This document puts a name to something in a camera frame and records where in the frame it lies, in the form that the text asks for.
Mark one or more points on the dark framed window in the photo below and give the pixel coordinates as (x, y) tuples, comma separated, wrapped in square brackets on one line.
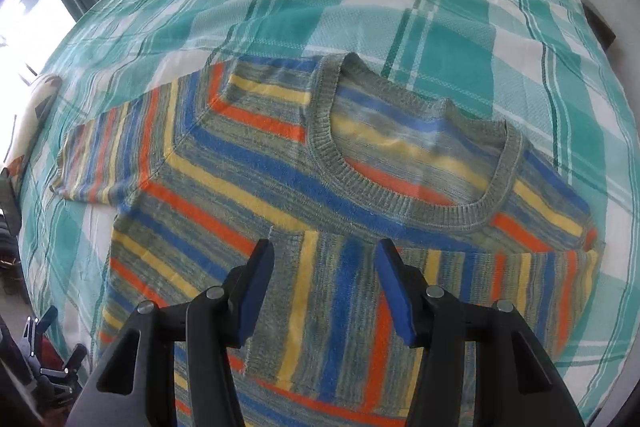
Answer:
[(30, 7)]

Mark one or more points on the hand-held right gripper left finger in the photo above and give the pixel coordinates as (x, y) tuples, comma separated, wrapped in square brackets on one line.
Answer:
[(255, 302)]

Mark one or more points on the striped knit sweater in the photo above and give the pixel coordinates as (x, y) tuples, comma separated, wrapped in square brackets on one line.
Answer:
[(225, 157)]

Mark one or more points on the cream patterned pillow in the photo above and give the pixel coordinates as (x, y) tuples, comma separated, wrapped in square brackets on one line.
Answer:
[(30, 117)]

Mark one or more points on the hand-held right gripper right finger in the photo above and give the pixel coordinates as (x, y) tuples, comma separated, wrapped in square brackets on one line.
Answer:
[(395, 297)]

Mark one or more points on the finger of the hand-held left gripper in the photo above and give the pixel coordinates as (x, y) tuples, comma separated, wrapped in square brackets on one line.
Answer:
[(42, 322), (67, 367)]

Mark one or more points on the dark wooden nightstand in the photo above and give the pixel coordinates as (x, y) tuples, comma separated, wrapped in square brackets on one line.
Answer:
[(600, 27)]

